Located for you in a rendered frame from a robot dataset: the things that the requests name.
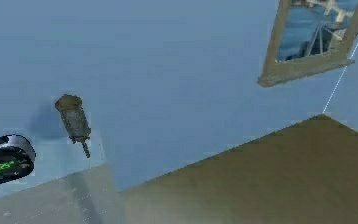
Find black digital alarm clock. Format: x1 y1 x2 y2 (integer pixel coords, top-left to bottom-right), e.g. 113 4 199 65
0 134 37 186

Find wood-framed wall picture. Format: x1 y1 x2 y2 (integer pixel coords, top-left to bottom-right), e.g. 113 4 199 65
257 0 358 88

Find pale grey chest of drawers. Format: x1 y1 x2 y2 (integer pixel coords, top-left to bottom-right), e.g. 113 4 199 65
0 131 128 224

